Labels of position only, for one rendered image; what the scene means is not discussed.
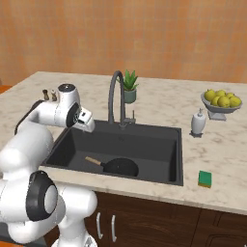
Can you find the green and yellow sponge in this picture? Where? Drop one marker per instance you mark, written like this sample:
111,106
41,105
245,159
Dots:
205,178

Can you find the brown pepper shaker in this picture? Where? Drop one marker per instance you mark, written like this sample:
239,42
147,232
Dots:
46,95

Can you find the brown salt shaker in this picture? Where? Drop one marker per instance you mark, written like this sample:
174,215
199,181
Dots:
54,96

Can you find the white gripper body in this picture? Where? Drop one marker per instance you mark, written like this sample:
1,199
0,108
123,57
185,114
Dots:
86,126

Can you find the grey fruit bowl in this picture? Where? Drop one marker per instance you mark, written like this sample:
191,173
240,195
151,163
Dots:
220,111

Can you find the dark grey arched tap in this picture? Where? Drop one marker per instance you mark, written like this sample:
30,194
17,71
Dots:
112,96

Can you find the dark grey sink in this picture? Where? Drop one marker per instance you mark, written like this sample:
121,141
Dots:
135,144

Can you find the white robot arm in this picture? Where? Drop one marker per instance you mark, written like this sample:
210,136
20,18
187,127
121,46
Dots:
29,148

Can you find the green plant in pot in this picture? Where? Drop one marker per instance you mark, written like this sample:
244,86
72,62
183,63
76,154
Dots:
130,88

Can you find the dark brown cupboard door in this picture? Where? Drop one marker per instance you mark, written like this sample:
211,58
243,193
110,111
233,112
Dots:
91,222
154,225
222,230

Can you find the white soap dispenser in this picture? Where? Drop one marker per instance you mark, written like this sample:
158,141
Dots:
198,122

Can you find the yellow fruit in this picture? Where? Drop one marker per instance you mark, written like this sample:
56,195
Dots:
214,101
224,102
209,95
220,93
230,95
235,101

